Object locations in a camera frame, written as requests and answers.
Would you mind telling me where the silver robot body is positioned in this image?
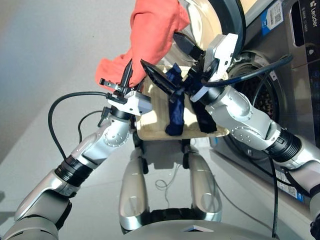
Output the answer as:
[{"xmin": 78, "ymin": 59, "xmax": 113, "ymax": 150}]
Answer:
[{"xmin": 119, "ymin": 207, "xmax": 281, "ymax": 240}]

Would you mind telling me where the pale woven basket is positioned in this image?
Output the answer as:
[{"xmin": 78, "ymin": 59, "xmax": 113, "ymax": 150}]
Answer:
[{"xmin": 136, "ymin": 64, "xmax": 231, "ymax": 141}]

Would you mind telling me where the silver robot leg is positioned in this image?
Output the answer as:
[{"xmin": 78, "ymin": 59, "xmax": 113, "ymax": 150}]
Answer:
[
  {"xmin": 118, "ymin": 147, "xmax": 150, "ymax": 231},
  {"xmin": 184, "ymin": 144, "xmax": 223, "ymax": 223}
]

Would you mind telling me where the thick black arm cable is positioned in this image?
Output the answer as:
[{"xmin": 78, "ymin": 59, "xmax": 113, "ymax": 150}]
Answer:
[{"xmin": 47, "ymin": 91, "xmax": 118, "ymax": 161}]

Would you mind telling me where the white warning label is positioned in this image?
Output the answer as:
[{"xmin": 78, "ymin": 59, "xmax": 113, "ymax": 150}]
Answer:
[{"xmin": 273, "ymin": 168, "xmax": 306, "ymax": 203}]

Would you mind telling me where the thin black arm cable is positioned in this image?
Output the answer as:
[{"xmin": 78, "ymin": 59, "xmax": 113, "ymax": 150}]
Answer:
[{"xmin": 77, "ymin": 109, "xmax": 107, "ymax": 145}]

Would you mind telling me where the round washing machine door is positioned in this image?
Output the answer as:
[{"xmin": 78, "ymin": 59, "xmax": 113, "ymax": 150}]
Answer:
[{"xmin": 159, "ymin": 0, "xmax": 247, "ymax": 68}]

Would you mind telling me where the grey washing machine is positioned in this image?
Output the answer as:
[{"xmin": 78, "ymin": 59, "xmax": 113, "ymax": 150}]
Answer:
[{"xmin": 208, "ymin": 0, "xmax": 320, "ymax": 213}]

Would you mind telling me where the navy blue cloth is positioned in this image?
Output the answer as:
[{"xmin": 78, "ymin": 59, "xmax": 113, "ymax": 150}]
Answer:
[{"xmin": 164, "ymin": 62, "xmax": 187, "ymax": 137}]

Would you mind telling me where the thin grey floor cable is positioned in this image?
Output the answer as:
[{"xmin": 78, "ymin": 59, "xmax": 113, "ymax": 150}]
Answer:
[{"xmin": 154, "ymin": 163, "xmax": 253, "ymax": 226}]

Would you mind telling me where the blue energy label sticker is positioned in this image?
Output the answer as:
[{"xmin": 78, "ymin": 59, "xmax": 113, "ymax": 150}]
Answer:
[{"xmin": 259, "ymin": 0, "xmax": 286, "ymax": 37}]

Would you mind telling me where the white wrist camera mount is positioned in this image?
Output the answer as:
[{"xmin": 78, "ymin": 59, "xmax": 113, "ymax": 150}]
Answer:
[
  {"xmin": 190, "ymin": 33, "xmax": 239, "ymax": 103},
  {"xmin": 107, "ymin": 90, "xmax": 153, "ymax": 116}
]

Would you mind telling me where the orange cloth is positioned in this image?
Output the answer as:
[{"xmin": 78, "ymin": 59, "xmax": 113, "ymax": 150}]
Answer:
[{"xmin": 94, "ymin": 0, "xmax": 191, "ymax": 88}]

